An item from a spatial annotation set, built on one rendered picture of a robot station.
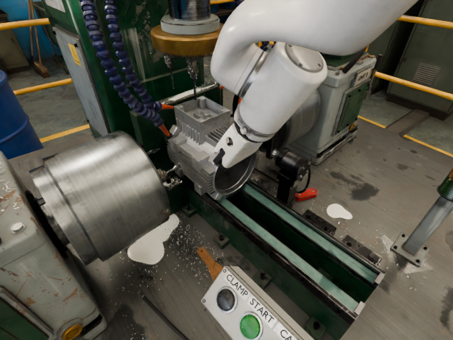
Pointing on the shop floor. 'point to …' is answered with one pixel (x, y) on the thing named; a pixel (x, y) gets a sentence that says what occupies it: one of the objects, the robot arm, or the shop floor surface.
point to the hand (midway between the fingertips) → (225, 161)
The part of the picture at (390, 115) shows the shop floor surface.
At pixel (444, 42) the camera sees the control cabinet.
